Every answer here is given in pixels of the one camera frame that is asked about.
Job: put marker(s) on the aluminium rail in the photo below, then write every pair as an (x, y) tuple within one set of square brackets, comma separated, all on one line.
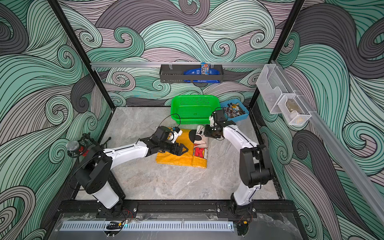
[(136, 64), (362, 182)]

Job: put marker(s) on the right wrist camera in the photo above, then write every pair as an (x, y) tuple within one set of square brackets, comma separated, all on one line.
[(217, 117)]

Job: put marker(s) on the green plastic basket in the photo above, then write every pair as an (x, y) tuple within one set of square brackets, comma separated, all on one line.
[(193, 109)]

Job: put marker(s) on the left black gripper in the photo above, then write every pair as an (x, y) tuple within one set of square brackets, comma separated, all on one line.
[(176, 146)]

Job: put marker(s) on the back aluminium rail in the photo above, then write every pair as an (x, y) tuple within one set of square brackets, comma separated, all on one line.
[(136, 64)]

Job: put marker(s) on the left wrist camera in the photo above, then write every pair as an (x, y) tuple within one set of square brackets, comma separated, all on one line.
[(175, 133)]

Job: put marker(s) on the black wall shelf tray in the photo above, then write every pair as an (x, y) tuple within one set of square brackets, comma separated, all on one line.
[(175, 73)]

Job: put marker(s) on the right aluminium rail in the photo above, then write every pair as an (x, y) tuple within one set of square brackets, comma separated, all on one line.
[(362, 182)]

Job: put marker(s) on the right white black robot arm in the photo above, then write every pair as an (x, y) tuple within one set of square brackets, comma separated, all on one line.
[(255, 166)]

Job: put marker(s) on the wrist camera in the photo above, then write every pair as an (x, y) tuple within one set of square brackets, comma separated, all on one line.
[(175, 133), (217, 117)]

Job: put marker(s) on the blue snack packet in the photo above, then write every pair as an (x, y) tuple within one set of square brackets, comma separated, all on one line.
[(205, 69)]

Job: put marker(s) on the white slotted cable duct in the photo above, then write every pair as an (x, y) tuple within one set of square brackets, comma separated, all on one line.
[(157, 226)]

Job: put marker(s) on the yellow printed pillowcase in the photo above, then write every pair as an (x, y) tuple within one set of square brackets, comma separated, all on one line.
[(196, 155)]

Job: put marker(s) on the small clear wall bin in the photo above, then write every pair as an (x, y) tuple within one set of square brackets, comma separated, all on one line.
[(293, 110)]

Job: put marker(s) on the large clear wall bin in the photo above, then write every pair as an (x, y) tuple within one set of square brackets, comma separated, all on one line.
[(272, 85)]

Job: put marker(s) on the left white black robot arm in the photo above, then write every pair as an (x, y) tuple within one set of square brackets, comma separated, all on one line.
[(93, 172)]

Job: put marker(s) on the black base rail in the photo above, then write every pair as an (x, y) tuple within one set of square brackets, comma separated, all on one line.
[(221, 208)]

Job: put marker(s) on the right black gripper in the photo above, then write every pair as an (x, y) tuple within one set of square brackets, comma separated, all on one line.
[(212, 131)]

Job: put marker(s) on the blue bin of small parts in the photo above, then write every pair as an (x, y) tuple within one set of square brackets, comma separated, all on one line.
[(234, 110)]

